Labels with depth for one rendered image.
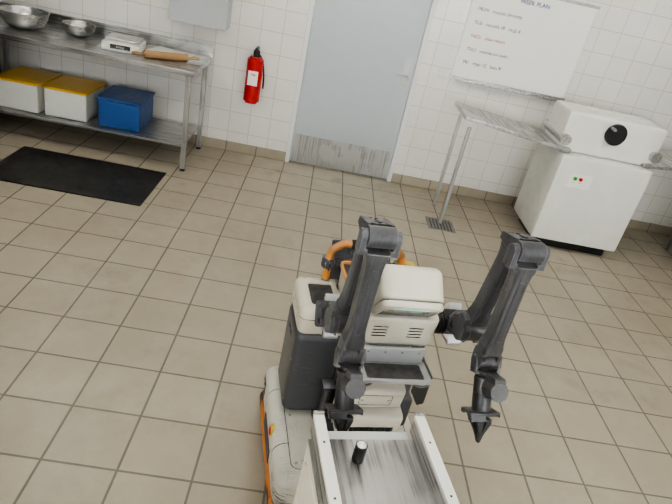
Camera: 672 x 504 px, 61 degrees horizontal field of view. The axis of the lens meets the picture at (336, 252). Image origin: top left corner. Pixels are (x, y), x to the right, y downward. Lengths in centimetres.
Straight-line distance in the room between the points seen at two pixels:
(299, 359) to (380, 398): 37
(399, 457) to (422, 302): 47
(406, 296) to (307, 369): 68
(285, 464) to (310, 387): 31
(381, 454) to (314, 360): 74
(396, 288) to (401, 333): 21
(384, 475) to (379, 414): 57
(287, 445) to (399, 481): 84
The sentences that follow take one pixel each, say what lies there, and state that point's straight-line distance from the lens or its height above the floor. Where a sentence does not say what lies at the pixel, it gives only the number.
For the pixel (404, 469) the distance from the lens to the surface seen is 160.
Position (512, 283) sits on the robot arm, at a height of 128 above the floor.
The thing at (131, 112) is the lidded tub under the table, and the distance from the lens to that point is 532.
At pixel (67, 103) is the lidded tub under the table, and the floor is 37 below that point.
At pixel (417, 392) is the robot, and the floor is 70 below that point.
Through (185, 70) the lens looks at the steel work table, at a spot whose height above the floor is 88.
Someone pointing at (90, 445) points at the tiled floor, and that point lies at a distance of 269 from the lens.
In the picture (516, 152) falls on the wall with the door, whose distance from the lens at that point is 601.
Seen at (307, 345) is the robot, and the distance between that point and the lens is 220.
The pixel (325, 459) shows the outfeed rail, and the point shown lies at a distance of 148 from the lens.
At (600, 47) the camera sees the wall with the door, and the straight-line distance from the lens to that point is 600.
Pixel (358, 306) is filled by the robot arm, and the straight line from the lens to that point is 152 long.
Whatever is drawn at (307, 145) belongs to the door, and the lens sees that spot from 578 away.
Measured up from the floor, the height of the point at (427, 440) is 90.
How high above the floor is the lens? 199
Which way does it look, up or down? 28 degrees down
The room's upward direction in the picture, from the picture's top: 13 degrees clockwise
